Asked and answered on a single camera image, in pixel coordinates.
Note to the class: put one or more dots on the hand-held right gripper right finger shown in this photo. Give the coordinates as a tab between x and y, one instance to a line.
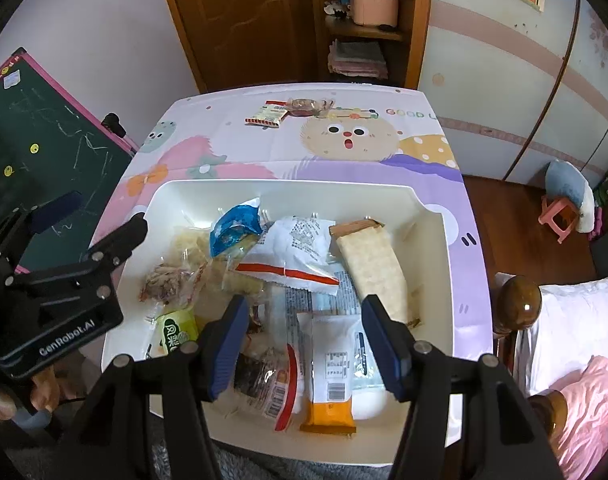
384	355

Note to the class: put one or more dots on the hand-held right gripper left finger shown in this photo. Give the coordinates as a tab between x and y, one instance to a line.
226	355

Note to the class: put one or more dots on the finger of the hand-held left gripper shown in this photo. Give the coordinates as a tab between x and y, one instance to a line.
56	212
119	242

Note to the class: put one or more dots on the white barcode snack packet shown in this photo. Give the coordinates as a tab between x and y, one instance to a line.
269	385

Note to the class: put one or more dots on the green snack packet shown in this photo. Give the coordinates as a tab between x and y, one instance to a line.
176	332

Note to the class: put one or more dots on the orange white bar packet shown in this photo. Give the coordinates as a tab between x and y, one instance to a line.
329	375

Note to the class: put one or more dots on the red clear snack packet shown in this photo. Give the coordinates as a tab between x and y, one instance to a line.
164	280

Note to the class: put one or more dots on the orange print bread packet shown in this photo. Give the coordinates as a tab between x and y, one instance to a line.
241	282

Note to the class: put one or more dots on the blue white snack packet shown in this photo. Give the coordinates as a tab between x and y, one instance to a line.
326	300

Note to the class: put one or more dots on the pale wafer packet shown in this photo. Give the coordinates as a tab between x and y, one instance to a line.
374	270

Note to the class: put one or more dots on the small blue snack packet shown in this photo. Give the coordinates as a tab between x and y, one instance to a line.
231	230

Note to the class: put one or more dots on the white red striped packet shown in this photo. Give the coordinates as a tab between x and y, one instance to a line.
294	245

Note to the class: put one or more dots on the white plastic bin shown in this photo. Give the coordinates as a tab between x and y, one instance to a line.
309	200

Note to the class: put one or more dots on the person's left hand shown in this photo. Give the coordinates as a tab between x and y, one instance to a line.
44	390

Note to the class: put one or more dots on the black chalkboard knob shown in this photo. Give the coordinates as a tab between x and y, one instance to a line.
113	122

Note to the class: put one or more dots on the white pillow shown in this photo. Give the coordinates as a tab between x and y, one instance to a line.
574	320

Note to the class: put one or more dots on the cartoon printed tablecloth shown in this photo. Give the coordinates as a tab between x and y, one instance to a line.
374	160

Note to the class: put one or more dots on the red white small packet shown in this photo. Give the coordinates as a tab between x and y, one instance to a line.
266	114

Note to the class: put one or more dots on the pink plastic stool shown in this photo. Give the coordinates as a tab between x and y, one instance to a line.
551	212

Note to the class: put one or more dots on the pink blanket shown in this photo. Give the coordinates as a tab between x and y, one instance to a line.
599	410

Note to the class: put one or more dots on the clear candy packet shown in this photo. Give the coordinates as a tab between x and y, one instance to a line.
309	106

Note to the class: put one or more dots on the wooden door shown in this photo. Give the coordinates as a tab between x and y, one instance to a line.
244	25

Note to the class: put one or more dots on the blue plush cushion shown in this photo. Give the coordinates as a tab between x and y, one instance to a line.
564	177

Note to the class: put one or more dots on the pale blue wardrobe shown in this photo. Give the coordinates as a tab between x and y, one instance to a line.
509	85

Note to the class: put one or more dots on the stack of folded cloths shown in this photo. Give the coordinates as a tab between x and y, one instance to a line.
356	57

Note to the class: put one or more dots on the wooden shelf cabinet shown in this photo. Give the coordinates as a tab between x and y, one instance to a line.
369	34

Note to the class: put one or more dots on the green chalkboard pink frame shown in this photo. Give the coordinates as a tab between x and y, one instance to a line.
49	125

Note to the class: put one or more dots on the round wooden bed post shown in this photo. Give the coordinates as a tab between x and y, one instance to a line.
516	305

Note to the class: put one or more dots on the carved wooden bed rail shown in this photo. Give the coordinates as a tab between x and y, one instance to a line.
546	407

